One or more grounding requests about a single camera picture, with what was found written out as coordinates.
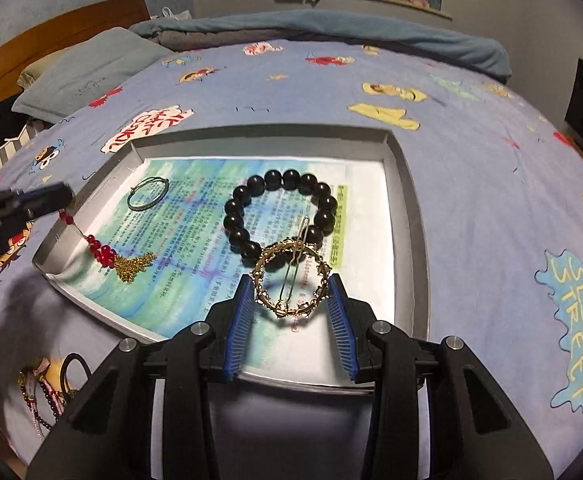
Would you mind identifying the red bead gold chain bracelet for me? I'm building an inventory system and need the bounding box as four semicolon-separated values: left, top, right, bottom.
59;210;158;283

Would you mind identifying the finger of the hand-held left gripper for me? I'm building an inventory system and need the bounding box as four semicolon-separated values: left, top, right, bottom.
9;181;74;205
2;196;75;222

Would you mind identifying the printed paper sheet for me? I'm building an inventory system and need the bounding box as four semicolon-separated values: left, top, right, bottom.
66;156;398;377

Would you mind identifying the cartoon printed blue bed sheet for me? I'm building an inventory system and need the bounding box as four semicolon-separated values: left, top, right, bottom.
0;37;583;466

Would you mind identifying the thin green bangle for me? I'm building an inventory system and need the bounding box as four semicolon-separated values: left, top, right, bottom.
126;177;170;211

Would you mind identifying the beige pillow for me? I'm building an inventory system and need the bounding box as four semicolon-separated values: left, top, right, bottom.
18;50;68;89

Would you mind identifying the blue blanket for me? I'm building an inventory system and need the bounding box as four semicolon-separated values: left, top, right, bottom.
126;7;513;82

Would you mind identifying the grey blue pillow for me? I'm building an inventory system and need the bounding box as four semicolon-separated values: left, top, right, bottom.
12;27;173;124

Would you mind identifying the grey blanket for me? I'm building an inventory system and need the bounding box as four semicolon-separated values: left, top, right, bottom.
156;29;253;53

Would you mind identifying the pink cord bracelet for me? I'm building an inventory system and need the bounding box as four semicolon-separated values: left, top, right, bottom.
18;359;48;442

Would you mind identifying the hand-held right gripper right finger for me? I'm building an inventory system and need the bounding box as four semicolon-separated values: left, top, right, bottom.
325;273;555;480

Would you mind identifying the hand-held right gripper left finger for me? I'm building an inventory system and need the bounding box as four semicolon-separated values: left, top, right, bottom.
26;274;256;480

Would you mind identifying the small dark bead bracelet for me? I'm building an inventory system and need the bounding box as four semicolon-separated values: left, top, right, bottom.
38;374;68;432

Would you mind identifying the large black bead bracelet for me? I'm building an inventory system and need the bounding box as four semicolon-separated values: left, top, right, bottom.
223;169;339;268

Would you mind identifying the grey cardboard tray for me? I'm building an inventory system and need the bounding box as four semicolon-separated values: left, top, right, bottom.
32;125;431;397

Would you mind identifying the black hair tie with charm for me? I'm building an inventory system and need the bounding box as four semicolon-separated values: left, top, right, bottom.
60;354;93;403

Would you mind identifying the wooden headboard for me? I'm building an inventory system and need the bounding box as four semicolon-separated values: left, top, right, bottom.
0;0;151;117

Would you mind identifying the window shelf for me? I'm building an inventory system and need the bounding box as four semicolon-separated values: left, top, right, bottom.
258;0;453;22

